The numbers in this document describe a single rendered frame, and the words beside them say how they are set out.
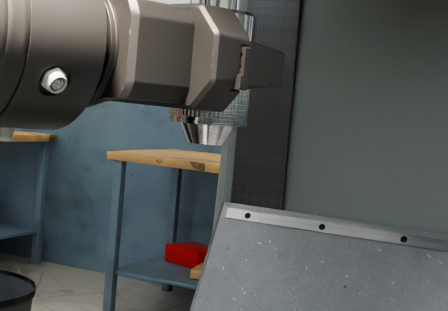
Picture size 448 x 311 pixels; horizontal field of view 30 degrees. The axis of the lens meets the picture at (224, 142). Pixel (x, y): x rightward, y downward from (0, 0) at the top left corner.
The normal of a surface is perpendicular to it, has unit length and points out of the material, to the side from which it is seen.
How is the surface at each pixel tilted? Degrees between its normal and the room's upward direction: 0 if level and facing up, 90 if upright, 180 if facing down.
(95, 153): 90
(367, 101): 90
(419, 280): 63
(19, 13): 80
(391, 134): 90
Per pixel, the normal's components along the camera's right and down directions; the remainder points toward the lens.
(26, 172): -0.44, 0.01
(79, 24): 0.70, -0.04
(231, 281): -0.35, -0.43
